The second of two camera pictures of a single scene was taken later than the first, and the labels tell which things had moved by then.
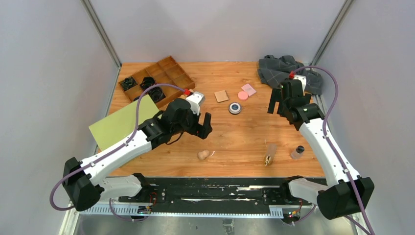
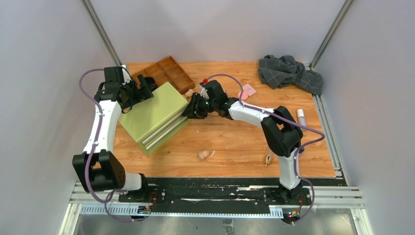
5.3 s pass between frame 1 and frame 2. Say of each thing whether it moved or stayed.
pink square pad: stayed
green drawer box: moved
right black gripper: moved
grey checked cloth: stayed
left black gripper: moved
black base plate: stayed
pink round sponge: stayed
